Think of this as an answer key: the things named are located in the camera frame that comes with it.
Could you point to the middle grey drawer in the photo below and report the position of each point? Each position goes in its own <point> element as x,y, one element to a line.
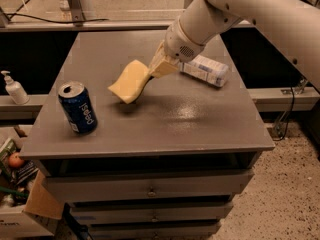
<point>152,213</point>

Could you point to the brown cardboard box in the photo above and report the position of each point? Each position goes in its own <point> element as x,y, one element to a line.
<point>41,202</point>

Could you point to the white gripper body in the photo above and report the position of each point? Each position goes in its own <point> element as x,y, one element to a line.
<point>178,46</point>

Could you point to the grey drawer cabinet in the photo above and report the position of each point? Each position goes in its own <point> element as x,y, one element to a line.
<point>178,124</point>

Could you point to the orange fruit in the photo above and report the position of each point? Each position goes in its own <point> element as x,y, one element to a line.
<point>15,161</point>

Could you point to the metal frame rail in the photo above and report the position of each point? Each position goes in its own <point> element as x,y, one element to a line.
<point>22,25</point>

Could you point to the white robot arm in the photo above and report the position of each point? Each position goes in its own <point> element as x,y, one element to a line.
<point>292,26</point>

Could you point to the bottom grey drawer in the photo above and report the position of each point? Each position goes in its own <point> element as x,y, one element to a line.
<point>155,230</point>

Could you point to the grey drawer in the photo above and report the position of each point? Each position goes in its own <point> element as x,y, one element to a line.
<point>138,187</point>
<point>152,213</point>
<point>155,230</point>

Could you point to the top grey drawer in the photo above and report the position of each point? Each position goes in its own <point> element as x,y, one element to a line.
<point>138,187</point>

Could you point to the clear plastic water bottle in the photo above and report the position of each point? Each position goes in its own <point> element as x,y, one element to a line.
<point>207,70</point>

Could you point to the blue pepsi can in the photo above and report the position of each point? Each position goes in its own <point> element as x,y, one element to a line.
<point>75,101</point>

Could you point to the yellow sponge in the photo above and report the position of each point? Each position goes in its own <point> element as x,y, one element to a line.
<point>131,82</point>

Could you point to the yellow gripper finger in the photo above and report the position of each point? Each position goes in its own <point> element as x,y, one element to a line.
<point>170,67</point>
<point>158,61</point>

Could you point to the white pump dispenser bottle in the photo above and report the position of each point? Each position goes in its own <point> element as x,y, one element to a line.
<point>15,89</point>

